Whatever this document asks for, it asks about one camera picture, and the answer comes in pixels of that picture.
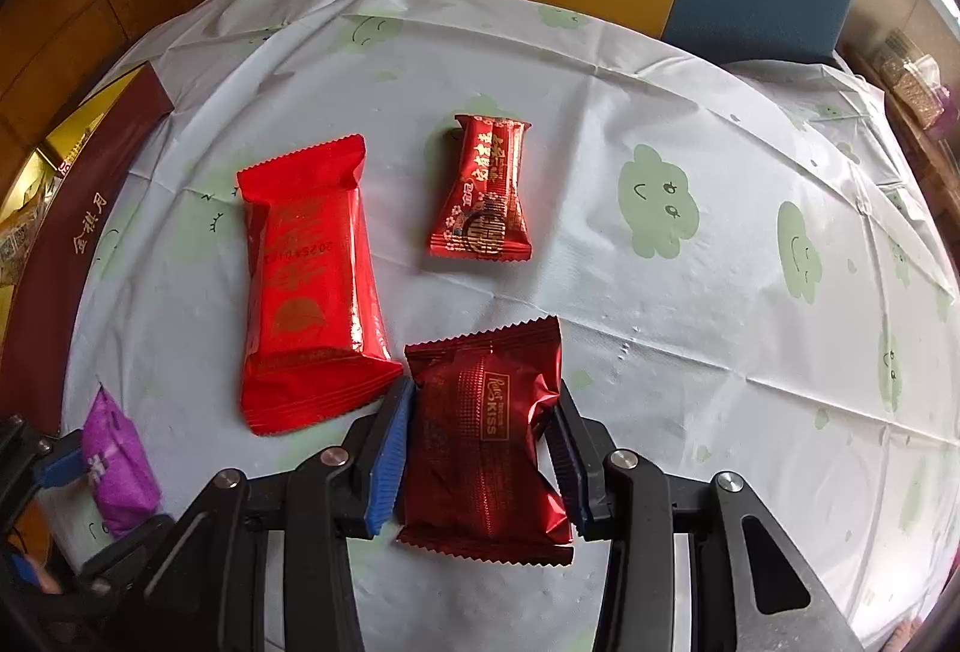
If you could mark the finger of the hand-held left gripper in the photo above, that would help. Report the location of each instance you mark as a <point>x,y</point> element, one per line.
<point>124,551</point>
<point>60,468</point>

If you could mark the white tablecloth with green clouds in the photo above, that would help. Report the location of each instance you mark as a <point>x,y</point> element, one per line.
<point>600,292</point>

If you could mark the bright red snack packet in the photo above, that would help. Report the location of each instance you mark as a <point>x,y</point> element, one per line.
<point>315,292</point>

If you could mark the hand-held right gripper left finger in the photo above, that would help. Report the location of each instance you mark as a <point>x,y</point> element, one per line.
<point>390,457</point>

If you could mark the red gold-patterned candy packet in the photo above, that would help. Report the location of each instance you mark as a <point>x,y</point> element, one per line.
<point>480,195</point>

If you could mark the dark red snack packet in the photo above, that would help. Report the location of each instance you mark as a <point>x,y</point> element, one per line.
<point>480,442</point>

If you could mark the wooden desk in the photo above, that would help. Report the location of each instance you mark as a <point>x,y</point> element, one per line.
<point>937,172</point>

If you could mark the small purple bag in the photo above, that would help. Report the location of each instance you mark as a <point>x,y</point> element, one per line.
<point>949,112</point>

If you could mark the woven tissue box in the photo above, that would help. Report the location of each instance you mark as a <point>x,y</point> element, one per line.
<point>911,82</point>

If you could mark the maroon and gold gift box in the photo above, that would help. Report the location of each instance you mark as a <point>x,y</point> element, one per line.
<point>67,247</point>

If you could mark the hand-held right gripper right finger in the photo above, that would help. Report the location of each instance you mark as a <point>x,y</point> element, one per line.
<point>570,472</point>

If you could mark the purple snack packet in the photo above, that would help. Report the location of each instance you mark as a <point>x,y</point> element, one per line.
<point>120,464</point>

